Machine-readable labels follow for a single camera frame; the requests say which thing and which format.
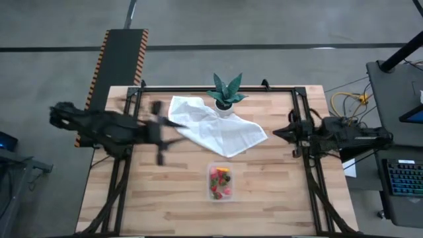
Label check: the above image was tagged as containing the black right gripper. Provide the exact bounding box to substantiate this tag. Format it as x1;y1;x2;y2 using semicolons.
272;120;314;159

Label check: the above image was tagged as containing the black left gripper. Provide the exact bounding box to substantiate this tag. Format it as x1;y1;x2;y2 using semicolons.
145;100;189;167

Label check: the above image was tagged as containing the clear plastic tupperware container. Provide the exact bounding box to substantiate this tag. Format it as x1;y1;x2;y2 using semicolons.
206;161;235;203

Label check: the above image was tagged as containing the white cloth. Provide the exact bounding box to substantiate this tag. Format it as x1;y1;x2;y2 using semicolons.
167;95;268;159

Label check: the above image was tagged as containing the green plant in white pot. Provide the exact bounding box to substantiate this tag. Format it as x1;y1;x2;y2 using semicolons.
206;72;249;118

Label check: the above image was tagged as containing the white paper sheet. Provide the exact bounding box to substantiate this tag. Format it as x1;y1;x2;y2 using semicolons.
342;157;358;179

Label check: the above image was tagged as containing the black ramp with orange stripes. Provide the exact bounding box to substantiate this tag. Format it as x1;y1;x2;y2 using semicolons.
74;28;149;148

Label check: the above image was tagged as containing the gray equipment cart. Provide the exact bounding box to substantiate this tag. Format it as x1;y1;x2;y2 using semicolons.
365;60;423;229

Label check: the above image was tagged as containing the backlit rainbow keyboard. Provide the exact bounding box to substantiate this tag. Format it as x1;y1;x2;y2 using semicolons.
382;158;423;198

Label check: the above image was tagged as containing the laptop with blue screen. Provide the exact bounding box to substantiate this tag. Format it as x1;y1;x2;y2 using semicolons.
399;104;423;124

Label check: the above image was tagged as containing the black pole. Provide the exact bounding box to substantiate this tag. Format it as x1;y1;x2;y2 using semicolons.
379;29;423;73

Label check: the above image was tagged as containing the gray metal stand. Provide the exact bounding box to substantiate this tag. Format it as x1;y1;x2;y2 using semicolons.
0;147;54;238

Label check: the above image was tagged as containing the black device with blue light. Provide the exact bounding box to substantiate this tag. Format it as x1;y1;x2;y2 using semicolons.
0;131;19;153

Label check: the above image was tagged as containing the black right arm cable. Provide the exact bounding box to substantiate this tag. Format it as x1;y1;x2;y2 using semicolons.
286;107;323;126

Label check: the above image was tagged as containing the black metal table frame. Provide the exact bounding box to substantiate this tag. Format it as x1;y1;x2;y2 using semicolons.
75;85;358;237

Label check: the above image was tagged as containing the yellow cable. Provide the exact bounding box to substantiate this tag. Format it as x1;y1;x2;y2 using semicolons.
330;91;370;133

